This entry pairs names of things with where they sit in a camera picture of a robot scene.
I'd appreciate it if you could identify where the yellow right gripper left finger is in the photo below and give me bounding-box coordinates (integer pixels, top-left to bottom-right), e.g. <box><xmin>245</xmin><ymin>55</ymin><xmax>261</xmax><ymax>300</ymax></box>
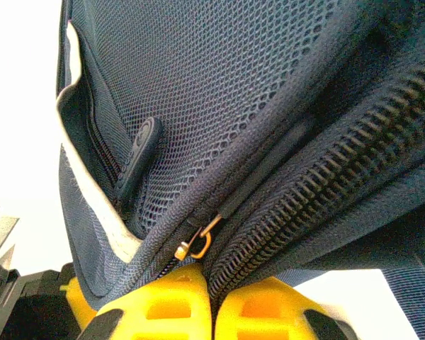
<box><xmin>80</xmin><ymin>263</ymin><xmax>213</xmax><ymax>340</ymax></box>

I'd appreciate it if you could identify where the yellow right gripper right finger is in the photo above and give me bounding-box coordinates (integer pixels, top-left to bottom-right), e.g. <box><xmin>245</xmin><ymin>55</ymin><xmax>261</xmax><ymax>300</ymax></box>
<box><xmin>214</xmin><ymin>276</ymin><xmax>351</xmax><ymax>340</ymax></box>

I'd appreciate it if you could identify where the navy blue backpack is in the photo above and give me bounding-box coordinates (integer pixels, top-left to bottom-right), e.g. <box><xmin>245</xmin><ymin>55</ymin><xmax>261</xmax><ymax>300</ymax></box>
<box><xmin>55</xmin><ymin>0</ymin><xmax>425</xmax><ymax>340</ymax></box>

